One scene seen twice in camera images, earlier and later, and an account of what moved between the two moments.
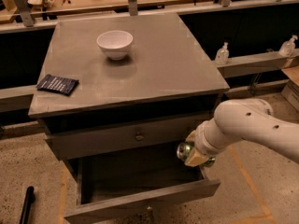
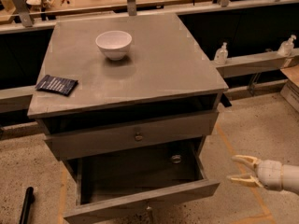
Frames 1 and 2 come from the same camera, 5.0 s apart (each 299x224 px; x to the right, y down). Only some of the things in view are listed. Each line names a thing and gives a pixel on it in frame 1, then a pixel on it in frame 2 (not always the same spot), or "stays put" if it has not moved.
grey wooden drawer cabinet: [120, 133] stays put
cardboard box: [291, 91] stays put
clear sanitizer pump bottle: [221, 56] stays put
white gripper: [204, 140] -> [270, 175]
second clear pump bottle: [287, 49] stays put
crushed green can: [188, 146] -> [176, 159]
